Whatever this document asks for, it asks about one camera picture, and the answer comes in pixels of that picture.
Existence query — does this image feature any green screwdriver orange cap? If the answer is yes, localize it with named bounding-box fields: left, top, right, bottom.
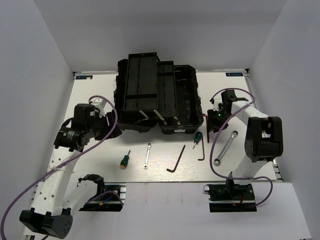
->
left=120, top=150, right=131, bottom=169

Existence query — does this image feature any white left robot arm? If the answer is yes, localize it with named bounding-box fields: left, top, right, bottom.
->
left=19, top=98, right=122, bottom=239

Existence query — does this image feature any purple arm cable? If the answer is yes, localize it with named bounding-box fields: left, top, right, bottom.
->
left=0, top=94, right=125, bottom=238
left=209, top=87, right=274, bottom=207

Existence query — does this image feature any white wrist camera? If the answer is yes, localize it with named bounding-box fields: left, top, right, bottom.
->
left=88, top=97, right=107, bottom=118
left=209, top=98, right=223, bottom=111

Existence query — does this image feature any small silver ratchet wrench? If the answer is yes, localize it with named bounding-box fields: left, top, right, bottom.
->
left=143, top=142, right=152, bottom=170

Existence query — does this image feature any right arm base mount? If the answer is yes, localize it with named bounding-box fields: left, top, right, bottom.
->
left=203, top=183, right=257, bottom=213

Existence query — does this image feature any brown hex key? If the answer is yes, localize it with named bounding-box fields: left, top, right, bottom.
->
left=197, top=138, right=205, bottom=161
left=202, top=113, right=210, bottom=144
left=166, top=144, right=186, bottom=173

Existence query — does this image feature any black plastic toolbox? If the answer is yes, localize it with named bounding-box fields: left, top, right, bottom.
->
left=113, top=52, right=204, bottom=135

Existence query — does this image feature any small green stubby screwdriver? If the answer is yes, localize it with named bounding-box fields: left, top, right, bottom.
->
left=192, top=131, right=203, bottom=149

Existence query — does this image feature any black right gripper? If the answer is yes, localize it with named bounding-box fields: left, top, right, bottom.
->
left=207, top=108, right=235, bottom=133

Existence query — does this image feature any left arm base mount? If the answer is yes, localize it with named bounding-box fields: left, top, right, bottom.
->
left=79, top=183, right=127, bottom=212

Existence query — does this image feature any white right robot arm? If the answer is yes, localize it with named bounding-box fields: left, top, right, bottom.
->
left=209, top=87, right=284, bottom=200

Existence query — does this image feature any large silver ratchet wrench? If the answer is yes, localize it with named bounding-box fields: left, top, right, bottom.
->
left=213, top=130, right=239, bottom=167

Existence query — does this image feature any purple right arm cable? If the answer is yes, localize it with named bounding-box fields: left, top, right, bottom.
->
left=209, top=87, right=274, bottom=207

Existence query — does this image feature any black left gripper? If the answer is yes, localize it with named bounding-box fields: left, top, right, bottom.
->
left=87, top=111, right=123, bottom=140

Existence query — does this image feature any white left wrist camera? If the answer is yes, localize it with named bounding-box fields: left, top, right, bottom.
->
left=88, top=97, right=107, bottom=118

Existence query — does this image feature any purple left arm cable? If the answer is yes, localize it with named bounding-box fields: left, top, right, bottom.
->
left=0, top=94, right=125, bottom=238

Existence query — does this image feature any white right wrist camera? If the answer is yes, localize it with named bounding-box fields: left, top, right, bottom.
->
left=209, top=98, right=223, bottom=111

